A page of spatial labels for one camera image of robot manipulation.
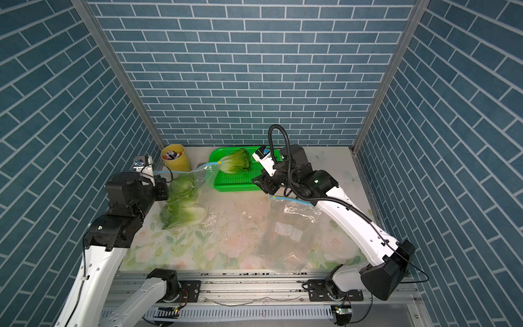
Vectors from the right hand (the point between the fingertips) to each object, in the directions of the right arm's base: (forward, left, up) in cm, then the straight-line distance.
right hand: (261, 175), depth 70 cm
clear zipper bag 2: (-8, -13, -31) cm, 34 cm away
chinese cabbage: (+24, +15, -21) cm, 35 cm away
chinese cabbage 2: (-4, +29, -9) cm, 31 cm away
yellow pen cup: (+23, +48, -19) cm, 56 cm away
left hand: (-4, +32, +2) cm, 32 cm away
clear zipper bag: (+2, +22, -7) cm, 23 cm away
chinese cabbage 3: (-6, +30, -22) cm, 38 cm away
